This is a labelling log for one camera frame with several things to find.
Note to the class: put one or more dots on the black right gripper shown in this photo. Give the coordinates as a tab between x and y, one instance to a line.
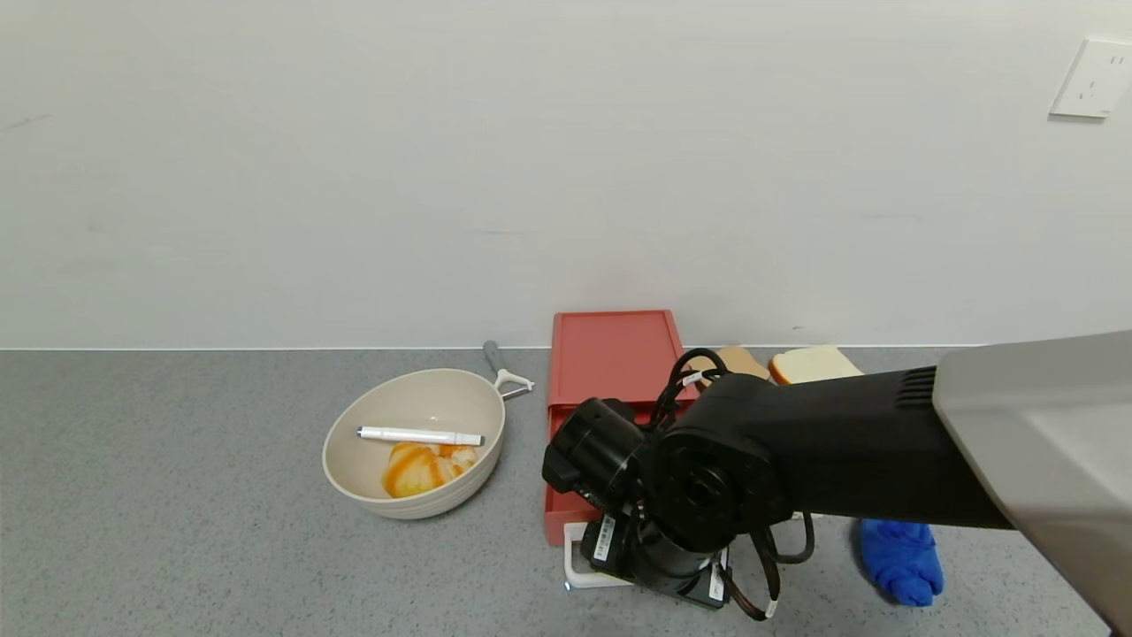
605	541

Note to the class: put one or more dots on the silver and black right arm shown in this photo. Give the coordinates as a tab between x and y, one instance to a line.
840	451

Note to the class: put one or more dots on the beige ribbed bowl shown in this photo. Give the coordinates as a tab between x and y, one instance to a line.
424	509

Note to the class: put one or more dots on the orange striped bread roll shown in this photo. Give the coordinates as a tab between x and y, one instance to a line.
411	473

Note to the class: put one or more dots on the white marker pen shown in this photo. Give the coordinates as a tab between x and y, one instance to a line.
416	435

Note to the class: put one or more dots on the brown toast slice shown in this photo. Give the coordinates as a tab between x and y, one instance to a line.
743	361

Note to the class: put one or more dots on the white bread slice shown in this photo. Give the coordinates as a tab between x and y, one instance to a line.
818	363

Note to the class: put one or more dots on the blue crumpled cloth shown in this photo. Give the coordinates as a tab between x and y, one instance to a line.
902	557

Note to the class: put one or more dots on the white wall socket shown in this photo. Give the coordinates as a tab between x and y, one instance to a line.
1092	80

